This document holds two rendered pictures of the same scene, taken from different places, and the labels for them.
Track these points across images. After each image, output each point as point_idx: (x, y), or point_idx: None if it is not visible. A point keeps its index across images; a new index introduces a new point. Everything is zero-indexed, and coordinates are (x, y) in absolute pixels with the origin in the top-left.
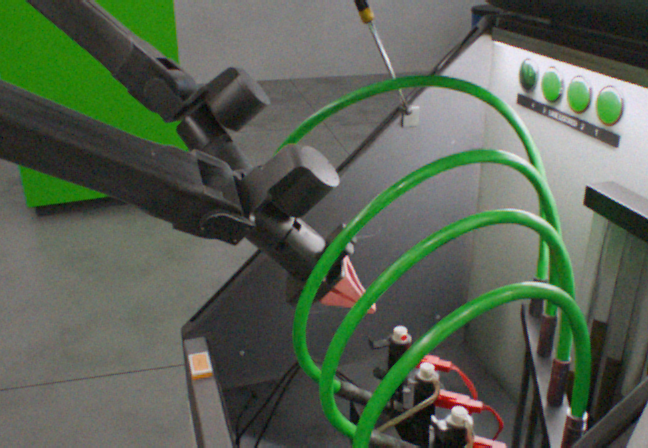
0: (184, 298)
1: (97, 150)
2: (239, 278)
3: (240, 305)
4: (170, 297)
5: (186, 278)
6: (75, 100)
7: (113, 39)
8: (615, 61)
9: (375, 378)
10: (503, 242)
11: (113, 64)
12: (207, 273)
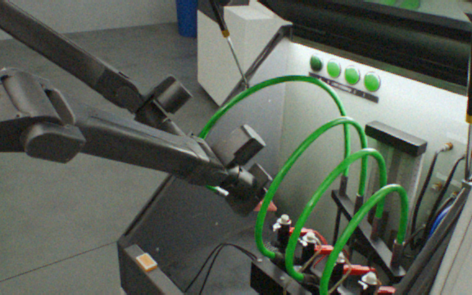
0: (16, 220)
1: (169, 148)
2: (156, 202)
3: (156, 219)
4: (4, 221)
5: (12, 204)
6: None
7: (89, 63)
8: (378, 61)
9: (235, 247)
10: (302, 155)
11: (90, 79)
12: (28, 197)
